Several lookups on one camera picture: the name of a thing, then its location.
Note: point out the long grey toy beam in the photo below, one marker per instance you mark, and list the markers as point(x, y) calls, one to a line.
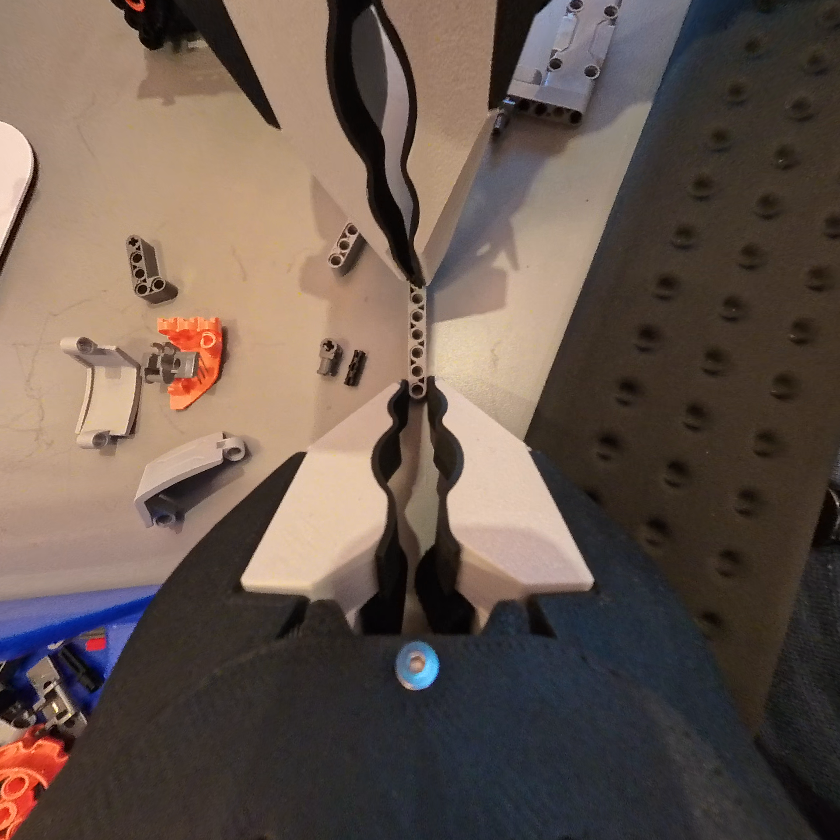
point(417, 334)

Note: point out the grey bent toy beam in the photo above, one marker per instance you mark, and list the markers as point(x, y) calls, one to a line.
point(144, 269)

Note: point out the grey long toy panel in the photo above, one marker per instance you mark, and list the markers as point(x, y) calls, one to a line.
point(111, 394)

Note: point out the white desk stand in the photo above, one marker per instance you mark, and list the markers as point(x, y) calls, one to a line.
point(13, 184)

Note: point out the orange pointed toy panel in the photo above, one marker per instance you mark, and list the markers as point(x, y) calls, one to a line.
point(200, 374)

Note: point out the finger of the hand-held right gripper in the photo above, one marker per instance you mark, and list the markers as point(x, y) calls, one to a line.
point(302, 98)
point(453, 98)

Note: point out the grey toy building model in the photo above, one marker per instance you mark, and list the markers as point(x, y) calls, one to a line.
point(151, 23)

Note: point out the grey curved toy panel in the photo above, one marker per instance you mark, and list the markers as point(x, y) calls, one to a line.
point(177, 466)

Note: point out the grey toy beam with holes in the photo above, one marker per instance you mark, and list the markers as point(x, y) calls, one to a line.
point(344, 248)

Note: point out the black toy pin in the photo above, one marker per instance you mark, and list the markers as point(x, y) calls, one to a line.
point(355, 367)

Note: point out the grey toy connector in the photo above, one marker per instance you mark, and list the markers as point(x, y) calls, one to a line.
point(328, 358)

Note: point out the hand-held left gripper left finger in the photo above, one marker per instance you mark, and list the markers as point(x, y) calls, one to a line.
point(315, 518)

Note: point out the dark grey toy plate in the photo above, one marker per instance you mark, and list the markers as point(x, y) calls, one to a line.
point(170, 364)

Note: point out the blue plastic bin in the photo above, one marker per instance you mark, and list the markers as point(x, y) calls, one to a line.
point(65, 610)

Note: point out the pile of toy building parts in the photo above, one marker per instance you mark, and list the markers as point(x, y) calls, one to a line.
point(39, 722)

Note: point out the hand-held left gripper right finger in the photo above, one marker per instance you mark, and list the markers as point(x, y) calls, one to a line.
point(518, 518)

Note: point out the large grey toy frame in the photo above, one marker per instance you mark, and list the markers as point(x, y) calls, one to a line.
point(564, 65)

